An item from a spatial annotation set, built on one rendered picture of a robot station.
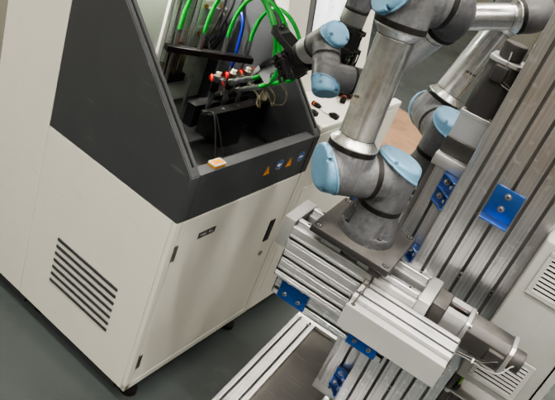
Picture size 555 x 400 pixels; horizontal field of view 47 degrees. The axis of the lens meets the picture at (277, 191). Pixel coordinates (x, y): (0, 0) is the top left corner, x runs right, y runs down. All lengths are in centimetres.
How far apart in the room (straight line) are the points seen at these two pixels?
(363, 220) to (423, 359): 35
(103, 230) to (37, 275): 45
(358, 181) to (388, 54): 29
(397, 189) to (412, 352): 38
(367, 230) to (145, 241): 71
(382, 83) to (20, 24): 124
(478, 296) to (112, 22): 124
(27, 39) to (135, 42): 47
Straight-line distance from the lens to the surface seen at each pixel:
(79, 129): 205
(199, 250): 204
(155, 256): 194
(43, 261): 240
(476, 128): 171
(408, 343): 153
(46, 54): 212
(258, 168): 203
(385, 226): 158
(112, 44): 188
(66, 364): 246
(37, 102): 219
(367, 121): 143
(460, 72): 209
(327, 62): 168
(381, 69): 140
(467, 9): 143
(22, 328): 256
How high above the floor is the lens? 183
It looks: 29 degrees down
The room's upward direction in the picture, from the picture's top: 22 degrees clockwise
